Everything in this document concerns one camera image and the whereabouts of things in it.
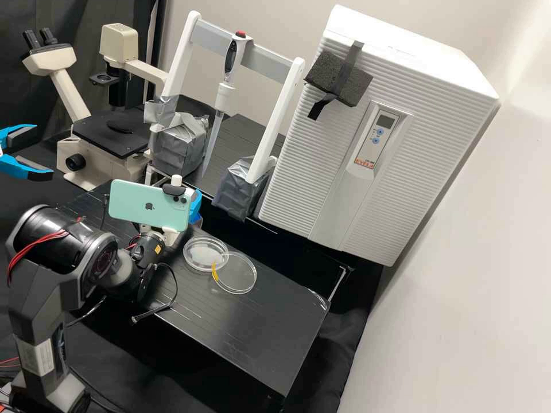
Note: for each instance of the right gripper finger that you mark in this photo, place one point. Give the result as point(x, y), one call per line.
point(196, 211)

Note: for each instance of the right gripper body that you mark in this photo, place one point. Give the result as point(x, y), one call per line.
point(173, 238)

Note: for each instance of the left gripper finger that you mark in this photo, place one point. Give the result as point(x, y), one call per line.
point(17, 165)
point(5, 137)

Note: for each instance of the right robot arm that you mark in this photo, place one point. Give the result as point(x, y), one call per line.
point(51, 275)

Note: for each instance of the petri dish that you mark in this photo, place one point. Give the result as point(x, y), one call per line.
point(201, 254)

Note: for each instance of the grey taped block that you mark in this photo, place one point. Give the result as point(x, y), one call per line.
point(234, 189)
point(176, 146)

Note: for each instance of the petri dish lid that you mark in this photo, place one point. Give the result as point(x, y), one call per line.
point(236, 275)

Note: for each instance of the cream microscope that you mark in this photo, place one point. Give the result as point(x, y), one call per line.
point(64, 88)

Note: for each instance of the black platform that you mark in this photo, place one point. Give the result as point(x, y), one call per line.
point(241, 327)
point(245, 133)

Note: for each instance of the incubator door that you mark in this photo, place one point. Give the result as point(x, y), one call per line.
point(318, 172)

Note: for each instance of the pipette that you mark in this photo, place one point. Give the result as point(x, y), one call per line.
point(233, 56)

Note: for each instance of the white pipette stand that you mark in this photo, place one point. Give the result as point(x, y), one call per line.
point(267, 57)

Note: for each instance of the white incubator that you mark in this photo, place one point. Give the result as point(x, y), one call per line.
point(435, 142)

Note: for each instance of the right wrist camera phone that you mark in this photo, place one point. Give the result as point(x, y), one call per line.
point(146, 204)

